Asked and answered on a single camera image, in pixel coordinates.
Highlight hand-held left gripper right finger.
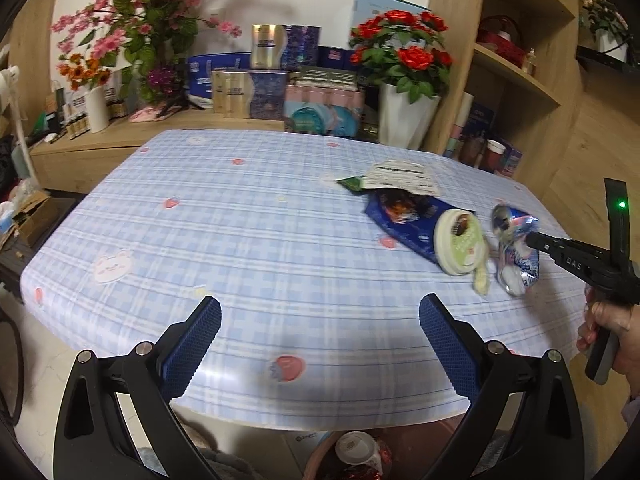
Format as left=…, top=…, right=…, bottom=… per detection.
left=419, top=293, right=585, bottom=480

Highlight dark blue snack packet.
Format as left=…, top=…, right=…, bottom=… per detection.
left=364, top=189, right=476, bottom=263

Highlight white green printed box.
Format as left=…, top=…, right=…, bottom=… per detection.
left=66, top=91, right=91, bottom=118

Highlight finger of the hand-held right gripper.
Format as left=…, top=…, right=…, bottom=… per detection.
left=526, top=230, right=613, bottom=287

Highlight red basket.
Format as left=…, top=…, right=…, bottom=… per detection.
left=475, top=15, right=528, bottom=68

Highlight stack of pastel cups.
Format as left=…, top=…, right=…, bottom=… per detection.
left=442, top=91, right=475, bottom=161

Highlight person's right hand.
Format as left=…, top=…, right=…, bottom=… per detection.
left=575, top=301, right=640, bottom=387

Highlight green paper cup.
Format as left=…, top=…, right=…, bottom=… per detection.
left=334, top=431, right=384, bottom=476

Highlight pink and teal bottle pack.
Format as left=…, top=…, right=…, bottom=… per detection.
left=284, top=82, right=365, bottom=138

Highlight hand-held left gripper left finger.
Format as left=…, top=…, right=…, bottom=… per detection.
left=53, top=295, right=223, bottom=480

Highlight white ribbed vase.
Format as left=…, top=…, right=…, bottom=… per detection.
left=85, top=85, right=110, bottom=133

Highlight kraft paper bag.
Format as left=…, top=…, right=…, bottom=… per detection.
left=46, top=87, right=66, bottom=123

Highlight cardboard box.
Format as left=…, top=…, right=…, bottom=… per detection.
left=10, top=190, right=53, bottom=241

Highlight wooden sideboard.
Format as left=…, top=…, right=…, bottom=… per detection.
left=27, top=107, right=286, bottom=196

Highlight pink cloth item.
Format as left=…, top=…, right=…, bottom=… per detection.
left=129, top=107, right=168, bottom=123

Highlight red paper cup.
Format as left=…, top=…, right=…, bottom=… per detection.
left=481, top=139, right=507, bottom=173

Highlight peach rose potted plant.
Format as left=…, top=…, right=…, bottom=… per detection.
left=582, top=0, right=632, bottom=58

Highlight blue plaid tablecloth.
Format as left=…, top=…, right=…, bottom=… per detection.
left=20, top=129, right=588, bottom=432

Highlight green snack packet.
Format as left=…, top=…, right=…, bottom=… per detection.
left=334, top=175, right=368, bottom=195

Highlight red rose bouquet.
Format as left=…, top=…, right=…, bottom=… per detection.
left=348, top=10, right=453, bottom=103

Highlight black wall shelf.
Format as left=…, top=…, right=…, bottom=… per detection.
left=577, top=45, right=640, bottom=77

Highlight white desk fan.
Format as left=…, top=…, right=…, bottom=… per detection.
left=0, top=42, right=36, bottom=181

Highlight brown glass cup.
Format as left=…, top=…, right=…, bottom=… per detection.
left=459, top=137, right=483, bottom=167

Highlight dark blue shelf box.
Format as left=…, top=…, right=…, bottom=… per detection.
left=465, top=102, right=496, bottom=142

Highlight small black tripod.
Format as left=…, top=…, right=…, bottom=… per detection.
left=157, top=62, right=206, bottom=116

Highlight black case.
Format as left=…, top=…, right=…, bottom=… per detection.
left=0, top=240, right=31, bottom=296

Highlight small dark blue box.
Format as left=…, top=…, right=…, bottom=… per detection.
left=317, top=46, right=353, bottom=71

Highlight brown plastic bin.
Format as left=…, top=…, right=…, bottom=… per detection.
left=300, top=417, right=471, bottom=480

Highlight row of small brown bottles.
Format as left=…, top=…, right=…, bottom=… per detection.
left=66, top=102, right=126, bottom=141

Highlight dark green box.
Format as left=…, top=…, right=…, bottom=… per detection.
left=300, top=66, right=358, bottom=86

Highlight orange flower bunch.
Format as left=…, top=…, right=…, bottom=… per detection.
left=57, top=55, right=112, bottom=91

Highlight crushed blue soda can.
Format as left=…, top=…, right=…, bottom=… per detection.
left=491, top=203, right=542, bottom=297

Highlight purple tinsel flower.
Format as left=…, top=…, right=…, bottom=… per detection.
left=146, top=66, right=176, bottom=96

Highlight white angular vase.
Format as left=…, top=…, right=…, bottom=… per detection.
left=377, top=82, right=442, bottom=151

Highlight light blue flat box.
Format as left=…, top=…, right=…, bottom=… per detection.
left=350, top=0, right=431, bottom=36

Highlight purple blue small box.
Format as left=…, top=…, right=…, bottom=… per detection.
left=500, top=140, right=525, bottom=178

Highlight blue and white box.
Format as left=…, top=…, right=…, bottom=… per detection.
left=187, top=52, right=253, bottom=101

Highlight pink blossom bouquet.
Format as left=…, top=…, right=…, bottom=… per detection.
left=50, top=0, right=281, bottom=107

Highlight white printed packet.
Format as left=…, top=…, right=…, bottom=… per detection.
left=361, top=159, right=441, bottom=197

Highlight wooden shelf unit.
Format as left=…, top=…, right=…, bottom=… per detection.
left=425, top=0, right=591, bottom=196

